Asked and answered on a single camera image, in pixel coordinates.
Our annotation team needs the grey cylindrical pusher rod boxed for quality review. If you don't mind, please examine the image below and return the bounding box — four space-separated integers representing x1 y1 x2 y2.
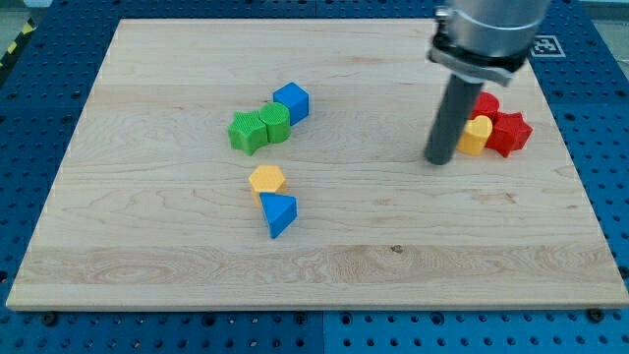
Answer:
424 74 484 165

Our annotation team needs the red circle block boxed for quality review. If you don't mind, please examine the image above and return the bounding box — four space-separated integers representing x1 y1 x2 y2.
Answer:
470 91 500 121

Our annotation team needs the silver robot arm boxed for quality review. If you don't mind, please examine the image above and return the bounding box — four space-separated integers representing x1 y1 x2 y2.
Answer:
424 0 550 165

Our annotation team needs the yellow heart block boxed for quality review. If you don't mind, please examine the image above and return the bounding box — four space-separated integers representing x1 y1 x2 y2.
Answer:
456 115 493 155

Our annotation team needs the red star block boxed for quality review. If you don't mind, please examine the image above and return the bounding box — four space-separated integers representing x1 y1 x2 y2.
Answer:
486 112 533 157

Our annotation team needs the white fiducial marker tag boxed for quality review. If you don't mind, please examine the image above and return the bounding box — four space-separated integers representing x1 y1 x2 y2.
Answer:
530 34 566 58

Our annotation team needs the blue cube block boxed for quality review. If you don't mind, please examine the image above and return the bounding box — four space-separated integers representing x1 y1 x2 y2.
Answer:
272 82 310 126

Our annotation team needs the green cylinder block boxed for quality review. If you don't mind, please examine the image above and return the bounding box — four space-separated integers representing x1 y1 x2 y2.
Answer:
259 102 291 144

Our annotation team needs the yellow hexagon block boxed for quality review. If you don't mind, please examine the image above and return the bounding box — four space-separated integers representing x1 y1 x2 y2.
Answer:
249 165 287 207

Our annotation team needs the blue triangle block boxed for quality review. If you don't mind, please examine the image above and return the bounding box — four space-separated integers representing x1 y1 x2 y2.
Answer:
259 193 298 239

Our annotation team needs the green star block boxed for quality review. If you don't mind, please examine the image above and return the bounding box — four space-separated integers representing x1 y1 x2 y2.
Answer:
228 111 269 155

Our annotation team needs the wooden board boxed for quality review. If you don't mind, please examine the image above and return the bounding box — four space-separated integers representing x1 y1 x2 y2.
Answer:
7 19 628 312

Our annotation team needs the yellow black hazard tape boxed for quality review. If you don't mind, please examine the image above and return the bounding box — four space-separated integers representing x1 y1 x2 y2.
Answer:
1 17 36 71

